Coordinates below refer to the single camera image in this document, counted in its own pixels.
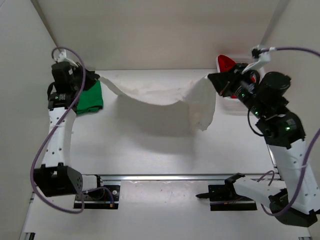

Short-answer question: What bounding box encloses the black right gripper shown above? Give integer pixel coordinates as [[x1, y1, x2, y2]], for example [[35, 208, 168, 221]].
[[208, 63, 266, 119]]

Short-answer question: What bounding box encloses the green t-shirt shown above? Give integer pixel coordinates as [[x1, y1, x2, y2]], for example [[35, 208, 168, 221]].
[[76, 80, 104, 115]]

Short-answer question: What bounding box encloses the white t-shirt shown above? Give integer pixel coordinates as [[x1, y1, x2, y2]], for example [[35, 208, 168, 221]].
[[100, 76, 216, 136]]

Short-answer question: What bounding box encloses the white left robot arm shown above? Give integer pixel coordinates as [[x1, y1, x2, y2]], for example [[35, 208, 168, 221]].
[[33, 61, 105, 200]]

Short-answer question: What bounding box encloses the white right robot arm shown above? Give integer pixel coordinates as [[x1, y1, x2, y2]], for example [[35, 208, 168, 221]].
[[208, 65, 320, 228]]

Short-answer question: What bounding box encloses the red t-shirt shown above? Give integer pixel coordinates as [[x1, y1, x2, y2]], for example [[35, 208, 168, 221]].
[[216, 54, 258, 100]]

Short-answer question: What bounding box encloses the white plastic laundry basket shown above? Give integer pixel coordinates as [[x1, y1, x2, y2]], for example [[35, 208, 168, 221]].
[[215, 55, 266, 116]]

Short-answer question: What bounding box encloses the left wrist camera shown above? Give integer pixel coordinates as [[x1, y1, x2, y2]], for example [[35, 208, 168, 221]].
[[53, 49, 77, 66]]

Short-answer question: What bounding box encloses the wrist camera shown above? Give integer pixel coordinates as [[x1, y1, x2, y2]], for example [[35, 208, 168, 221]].
[[241, 45, 273, 75], [53, 49, 77, 66]]

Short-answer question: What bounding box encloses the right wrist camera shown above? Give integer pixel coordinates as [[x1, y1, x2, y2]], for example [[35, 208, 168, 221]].
[[241, 45, 273, 75]]

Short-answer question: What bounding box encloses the aluminium rail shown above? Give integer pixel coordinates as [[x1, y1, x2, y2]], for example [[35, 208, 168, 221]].
[[99, 174, 278, 183]]

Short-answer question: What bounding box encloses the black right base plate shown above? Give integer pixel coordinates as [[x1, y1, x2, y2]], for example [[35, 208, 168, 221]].
[[195, 184, 258, 212]]

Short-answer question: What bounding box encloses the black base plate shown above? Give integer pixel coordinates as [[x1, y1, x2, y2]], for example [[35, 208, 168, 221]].
[[83, 181, 121, 210], [195, 184, 258, 212]]

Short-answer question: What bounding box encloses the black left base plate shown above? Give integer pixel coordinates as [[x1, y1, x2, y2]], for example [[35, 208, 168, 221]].
[[83, 181, 121, 210]]

